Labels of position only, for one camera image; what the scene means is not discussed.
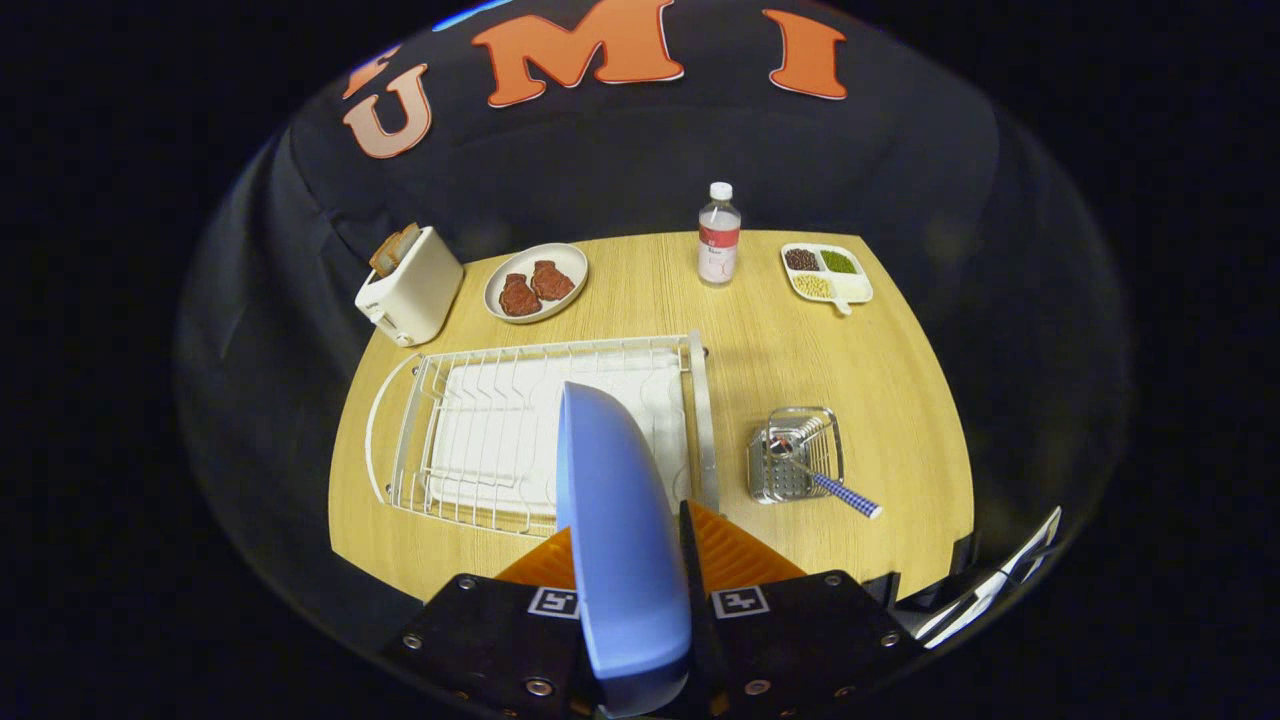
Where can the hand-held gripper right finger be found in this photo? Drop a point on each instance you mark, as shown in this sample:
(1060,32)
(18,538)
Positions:
(697,600)

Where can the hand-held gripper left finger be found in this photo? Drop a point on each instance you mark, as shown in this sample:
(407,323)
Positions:
(480,640)

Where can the blue plate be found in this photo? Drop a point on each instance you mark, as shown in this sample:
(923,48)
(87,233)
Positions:
(620,540)

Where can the small metal basket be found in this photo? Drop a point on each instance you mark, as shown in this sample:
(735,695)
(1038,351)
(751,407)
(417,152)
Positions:
(775,480)

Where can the white divided dish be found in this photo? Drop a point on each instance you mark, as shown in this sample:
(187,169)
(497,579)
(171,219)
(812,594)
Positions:
(855,290)

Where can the beige plate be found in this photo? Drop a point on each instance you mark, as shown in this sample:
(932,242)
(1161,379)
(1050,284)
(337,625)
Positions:
(565,258)

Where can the pile of yellow beans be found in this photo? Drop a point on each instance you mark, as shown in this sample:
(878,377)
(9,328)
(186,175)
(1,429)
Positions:
(812,287)

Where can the brown meat piece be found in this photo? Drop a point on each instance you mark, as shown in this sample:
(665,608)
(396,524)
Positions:
(519,296)
(552,281)

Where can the clear plastic bottle red label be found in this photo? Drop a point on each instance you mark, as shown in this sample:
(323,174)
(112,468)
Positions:
(718,250)

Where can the white toaster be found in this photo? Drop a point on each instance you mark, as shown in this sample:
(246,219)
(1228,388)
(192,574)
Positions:
(420,290)

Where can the pile of dark red beans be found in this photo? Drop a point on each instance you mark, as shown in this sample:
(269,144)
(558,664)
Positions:
(801,260)

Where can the pile of green beans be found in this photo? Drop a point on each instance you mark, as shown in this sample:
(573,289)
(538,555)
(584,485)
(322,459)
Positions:
(839,262)

